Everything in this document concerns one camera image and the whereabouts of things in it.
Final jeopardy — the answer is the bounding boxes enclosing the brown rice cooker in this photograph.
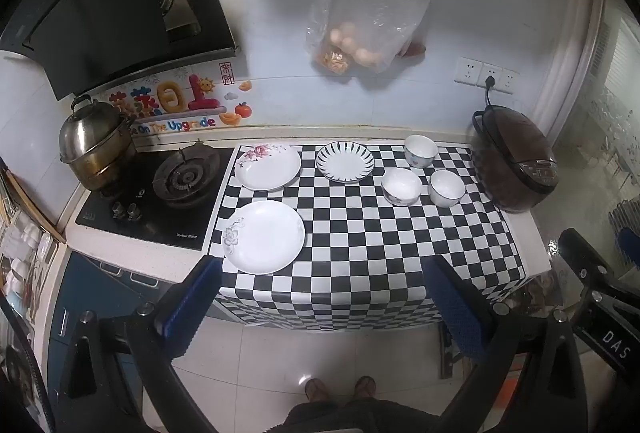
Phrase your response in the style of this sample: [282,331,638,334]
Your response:
[471,106,559,214]

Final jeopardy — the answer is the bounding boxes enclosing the colourful wall sticker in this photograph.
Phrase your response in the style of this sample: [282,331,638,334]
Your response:
[107,60,253,134]

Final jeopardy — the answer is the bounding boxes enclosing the person's right shoe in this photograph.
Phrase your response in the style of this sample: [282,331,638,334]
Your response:
[353,375,376,401]

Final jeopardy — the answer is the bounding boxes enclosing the clear plastic bag of eggs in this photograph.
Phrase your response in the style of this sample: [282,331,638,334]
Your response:
[305,0,433,76]

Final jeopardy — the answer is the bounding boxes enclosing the blue base cabinet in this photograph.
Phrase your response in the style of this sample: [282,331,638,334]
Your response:
[47,250,156,394]

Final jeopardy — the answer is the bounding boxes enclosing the black cable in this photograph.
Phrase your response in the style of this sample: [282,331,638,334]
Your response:
[0,298,57,433]

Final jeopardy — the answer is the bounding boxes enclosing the blue floral white bowl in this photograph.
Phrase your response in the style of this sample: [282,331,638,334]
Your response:
[404,134,439,169]

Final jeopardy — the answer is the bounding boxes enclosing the stainless steel steamer pot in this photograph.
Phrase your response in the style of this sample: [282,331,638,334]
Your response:
[59,94,138,192]

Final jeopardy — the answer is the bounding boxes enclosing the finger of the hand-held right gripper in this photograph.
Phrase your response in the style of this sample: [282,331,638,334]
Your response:
[559,228,608,281]
[617,225,640,269]

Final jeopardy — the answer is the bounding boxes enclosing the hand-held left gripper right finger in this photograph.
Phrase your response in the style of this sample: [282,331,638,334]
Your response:
[424,254,588,433]

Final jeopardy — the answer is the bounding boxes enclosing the pink floral white plate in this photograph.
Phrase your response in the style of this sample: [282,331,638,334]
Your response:
[234,143,303,192]

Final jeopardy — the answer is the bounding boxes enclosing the glass sliding door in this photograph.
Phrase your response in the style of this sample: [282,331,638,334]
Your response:
[550,0,640,234]

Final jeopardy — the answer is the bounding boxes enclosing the white plate with grey flower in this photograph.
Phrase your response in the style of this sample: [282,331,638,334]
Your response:
[221,200,306,275]

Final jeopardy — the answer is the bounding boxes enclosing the plain white bowl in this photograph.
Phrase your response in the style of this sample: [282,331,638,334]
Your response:
[427,170,467,208]

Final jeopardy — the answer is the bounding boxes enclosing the black range hood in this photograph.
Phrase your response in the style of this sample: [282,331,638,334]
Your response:
[0,0,238,101]

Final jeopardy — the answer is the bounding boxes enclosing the black gas stove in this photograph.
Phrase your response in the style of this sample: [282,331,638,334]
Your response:
[75,143,236,251]

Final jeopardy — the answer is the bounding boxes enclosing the rack of bottles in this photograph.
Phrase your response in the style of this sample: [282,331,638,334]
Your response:
[0,208,56,314]

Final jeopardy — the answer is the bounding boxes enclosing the person's dark trousers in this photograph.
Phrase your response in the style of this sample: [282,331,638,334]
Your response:
[284,394,438,433]

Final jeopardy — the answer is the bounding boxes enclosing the black striped plate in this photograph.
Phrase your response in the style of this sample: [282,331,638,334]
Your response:
[315,140,376,184]

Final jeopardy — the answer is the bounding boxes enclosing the white bowl with dark print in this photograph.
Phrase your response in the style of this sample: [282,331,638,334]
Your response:
[381,168,424,207]

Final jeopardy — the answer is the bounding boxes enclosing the wooden cutting board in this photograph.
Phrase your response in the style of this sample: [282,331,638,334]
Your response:
[0,156,67,244]

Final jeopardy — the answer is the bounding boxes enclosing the black white checkered cloth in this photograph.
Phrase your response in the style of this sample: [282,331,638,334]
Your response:
[212,143,528,331]

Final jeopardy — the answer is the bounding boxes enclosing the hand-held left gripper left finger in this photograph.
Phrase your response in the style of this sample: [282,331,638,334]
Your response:
[55,254,223,433]

